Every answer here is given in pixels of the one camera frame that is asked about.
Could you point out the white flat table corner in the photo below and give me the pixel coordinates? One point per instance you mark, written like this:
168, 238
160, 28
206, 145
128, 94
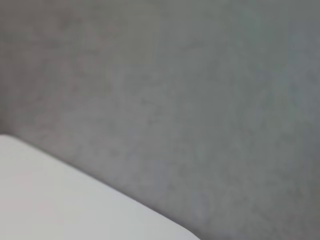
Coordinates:
50, 200

